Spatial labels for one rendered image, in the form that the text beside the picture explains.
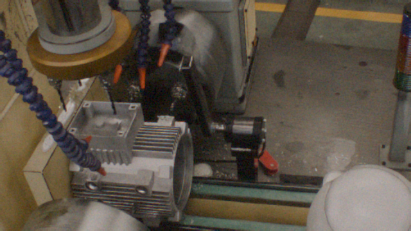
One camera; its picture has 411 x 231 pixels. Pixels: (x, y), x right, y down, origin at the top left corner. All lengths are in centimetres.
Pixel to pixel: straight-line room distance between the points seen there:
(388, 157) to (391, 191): 99
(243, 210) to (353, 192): 78
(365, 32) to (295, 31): 40
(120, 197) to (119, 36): 32
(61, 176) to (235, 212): 39
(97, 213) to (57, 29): 30
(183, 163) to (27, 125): 33
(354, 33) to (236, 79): 196
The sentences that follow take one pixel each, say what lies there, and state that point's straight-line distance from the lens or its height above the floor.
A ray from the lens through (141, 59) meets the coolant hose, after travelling 116.
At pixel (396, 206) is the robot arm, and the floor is 147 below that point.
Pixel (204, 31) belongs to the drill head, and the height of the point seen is 113.
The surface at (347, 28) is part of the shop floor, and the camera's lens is 345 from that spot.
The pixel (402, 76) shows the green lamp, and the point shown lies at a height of 107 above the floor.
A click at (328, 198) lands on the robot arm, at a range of 48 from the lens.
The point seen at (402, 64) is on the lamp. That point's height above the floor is 110.
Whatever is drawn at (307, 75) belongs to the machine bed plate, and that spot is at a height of 80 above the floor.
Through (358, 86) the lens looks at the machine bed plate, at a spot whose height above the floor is 80.
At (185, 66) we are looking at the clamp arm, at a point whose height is 124.
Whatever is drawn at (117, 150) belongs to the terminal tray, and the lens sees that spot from 107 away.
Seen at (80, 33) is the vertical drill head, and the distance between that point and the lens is 94.
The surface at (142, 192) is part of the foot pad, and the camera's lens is 107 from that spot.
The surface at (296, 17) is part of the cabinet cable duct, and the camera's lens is 349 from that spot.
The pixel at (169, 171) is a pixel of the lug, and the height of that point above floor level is 108.
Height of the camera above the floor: 182
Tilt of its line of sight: 40 degrees down
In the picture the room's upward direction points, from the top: 8 degrees counter-clockwise
